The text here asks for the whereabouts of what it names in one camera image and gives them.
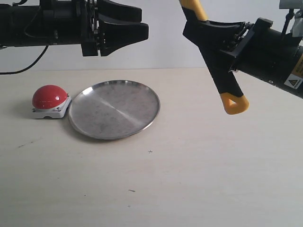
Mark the red dome push button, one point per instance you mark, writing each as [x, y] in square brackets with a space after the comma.
[50, 101]

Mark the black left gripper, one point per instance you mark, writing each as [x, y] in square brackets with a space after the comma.
[106, 26]

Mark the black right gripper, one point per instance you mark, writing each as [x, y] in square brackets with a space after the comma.
[231, 39]

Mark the yellow black claw hammer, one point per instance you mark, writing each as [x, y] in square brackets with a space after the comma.
[232, 97]

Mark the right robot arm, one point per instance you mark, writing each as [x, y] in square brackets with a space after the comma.
[254, 49]

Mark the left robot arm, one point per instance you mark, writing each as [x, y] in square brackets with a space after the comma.
[52, 22]

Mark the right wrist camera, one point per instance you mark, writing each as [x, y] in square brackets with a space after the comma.
[295, 10]

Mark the round steel plate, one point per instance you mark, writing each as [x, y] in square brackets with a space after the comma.
[114, 109]

